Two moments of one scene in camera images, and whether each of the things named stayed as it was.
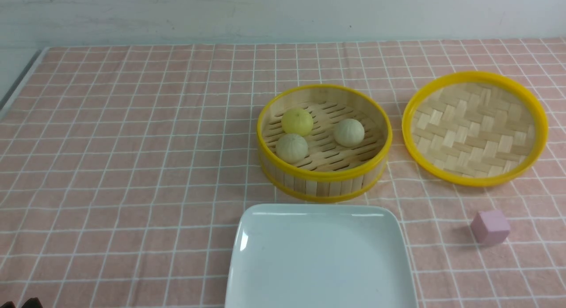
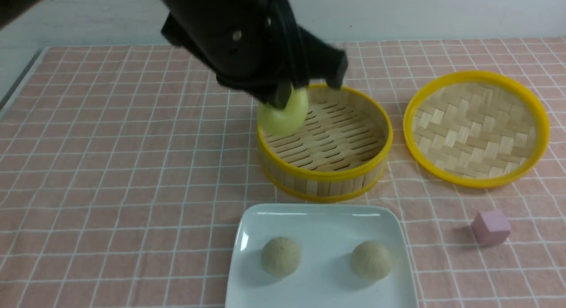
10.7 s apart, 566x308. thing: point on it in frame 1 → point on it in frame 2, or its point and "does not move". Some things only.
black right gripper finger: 32,302 → 252,38
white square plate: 319,256 does not move
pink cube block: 490,228 does not move
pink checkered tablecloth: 124,170 does not move
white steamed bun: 349,132 → 371,260
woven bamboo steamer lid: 474,129 does not move
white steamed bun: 291,148 → 281,256
